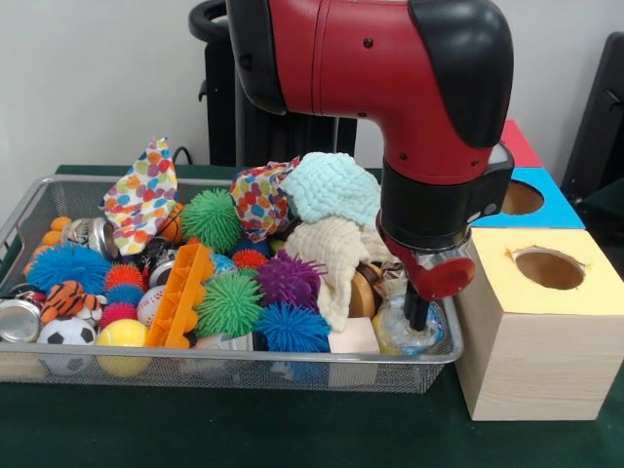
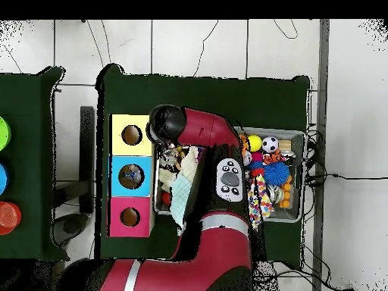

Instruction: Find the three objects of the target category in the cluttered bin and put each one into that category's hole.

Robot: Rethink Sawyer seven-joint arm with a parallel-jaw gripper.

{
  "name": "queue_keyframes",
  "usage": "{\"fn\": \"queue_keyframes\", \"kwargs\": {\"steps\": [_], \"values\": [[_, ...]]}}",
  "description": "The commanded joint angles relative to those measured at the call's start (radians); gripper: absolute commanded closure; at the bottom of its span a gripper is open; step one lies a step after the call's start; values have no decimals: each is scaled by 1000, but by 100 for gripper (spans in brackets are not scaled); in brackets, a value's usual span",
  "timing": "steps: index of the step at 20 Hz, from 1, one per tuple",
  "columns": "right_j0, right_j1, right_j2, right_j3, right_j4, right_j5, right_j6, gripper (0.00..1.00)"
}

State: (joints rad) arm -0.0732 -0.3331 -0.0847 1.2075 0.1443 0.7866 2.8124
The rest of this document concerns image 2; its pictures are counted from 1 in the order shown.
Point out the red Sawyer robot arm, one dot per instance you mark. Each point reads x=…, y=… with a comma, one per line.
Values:
x=212, y=254

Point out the wooden box with three holes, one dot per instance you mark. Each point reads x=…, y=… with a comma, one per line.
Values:
x=142, y=209

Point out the blue spiky rubber ball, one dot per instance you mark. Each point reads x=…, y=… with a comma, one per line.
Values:
x=277, y=173

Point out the green cloth side table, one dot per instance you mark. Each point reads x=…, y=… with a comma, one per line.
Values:
x=30, y=109

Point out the red plastic cup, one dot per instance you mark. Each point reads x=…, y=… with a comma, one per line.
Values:
x=8, y=218

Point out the black chair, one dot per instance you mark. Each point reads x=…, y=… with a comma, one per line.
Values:
x=87, y=157

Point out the colourful polka-dot cloth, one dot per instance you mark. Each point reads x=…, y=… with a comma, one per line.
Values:
x=259, y=200

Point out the plain yellow ball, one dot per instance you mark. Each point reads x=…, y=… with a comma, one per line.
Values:
x=254, y=143

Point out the blue plastic cup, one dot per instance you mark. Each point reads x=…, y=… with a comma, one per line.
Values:
x=3, y=179

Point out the clear mesh bin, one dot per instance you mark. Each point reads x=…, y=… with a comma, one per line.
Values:
x=297, y=142

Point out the green plastic cup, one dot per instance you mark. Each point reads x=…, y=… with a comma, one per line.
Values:
x=3, y=133

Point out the black and white soccer ball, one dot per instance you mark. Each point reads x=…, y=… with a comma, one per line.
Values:
x=271, y=144

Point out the red ball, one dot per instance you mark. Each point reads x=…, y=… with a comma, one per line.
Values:
x=166, y=198

